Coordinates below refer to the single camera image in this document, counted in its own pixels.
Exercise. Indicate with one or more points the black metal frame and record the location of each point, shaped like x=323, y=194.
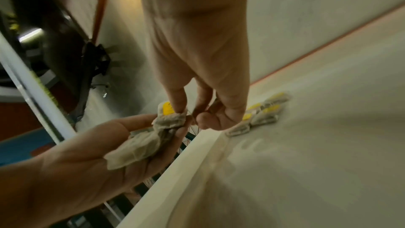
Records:
x=72, y=54

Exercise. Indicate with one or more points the person's left forearm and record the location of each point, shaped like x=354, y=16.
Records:
x=19, y=197

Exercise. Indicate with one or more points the tea bag with yellow tag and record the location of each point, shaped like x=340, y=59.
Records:
x=169, y=121

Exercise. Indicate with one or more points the person's right hand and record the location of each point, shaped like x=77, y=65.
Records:
x=196, y=46

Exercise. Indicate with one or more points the person's left hand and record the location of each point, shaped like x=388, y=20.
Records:
x=85, y=162

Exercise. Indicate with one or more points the beige tea bag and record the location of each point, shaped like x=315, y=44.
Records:
x=142, y=147

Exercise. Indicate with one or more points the white bar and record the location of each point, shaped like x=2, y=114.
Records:
x=34, y=89

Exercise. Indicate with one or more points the pile of yellow-label tea bags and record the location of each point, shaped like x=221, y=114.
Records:
x=262, y=116

